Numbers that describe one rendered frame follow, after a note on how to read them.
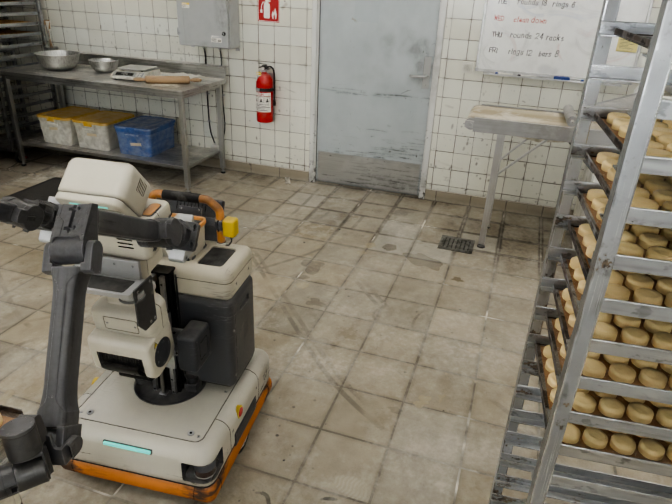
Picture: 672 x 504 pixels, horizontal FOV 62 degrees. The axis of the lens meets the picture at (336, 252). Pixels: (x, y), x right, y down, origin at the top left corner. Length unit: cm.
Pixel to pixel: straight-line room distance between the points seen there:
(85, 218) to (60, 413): 39
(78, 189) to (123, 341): 53
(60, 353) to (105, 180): 62
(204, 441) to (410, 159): 351
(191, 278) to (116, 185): 53
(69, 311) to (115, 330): 77
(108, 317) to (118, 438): 47
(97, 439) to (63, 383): 105
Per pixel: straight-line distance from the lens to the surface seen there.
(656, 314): 119
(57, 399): 124
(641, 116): 101
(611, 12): 144
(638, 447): 145
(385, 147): 508
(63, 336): 124
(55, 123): 592
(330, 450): 246
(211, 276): 203
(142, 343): 193
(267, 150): 545
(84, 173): 174
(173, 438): 216
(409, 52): 490
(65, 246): 126
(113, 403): 235
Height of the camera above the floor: 176
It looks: 26 degrees down
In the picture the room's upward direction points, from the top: 3 degrees clockwise
